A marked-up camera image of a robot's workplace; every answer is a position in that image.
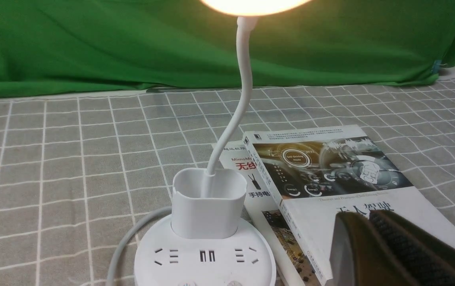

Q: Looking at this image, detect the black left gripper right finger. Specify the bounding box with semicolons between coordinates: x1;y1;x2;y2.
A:
369;210;455;286

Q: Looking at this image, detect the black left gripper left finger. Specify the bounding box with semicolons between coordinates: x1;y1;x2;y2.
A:
329;212;421;286

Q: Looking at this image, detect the white desk lamp with sockets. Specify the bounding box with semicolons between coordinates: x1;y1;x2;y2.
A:
199;0;314;286

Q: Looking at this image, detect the bottom white magazine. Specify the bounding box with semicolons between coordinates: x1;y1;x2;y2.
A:
220;141;320;286

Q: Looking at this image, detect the self-driving textbook on top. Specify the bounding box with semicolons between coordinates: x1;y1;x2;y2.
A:
242;125;455;286

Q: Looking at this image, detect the blue binder clip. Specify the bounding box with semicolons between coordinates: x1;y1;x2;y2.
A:
431;60;449;76

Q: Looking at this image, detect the grey checked tablecloth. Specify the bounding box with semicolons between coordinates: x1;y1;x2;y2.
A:
0;79;455;286

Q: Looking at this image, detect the green backdrop cloth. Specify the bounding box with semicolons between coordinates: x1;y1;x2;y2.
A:
0;0;455;98

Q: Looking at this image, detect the white lamp power cable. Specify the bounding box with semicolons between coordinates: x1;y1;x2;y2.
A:
106;206;172;286

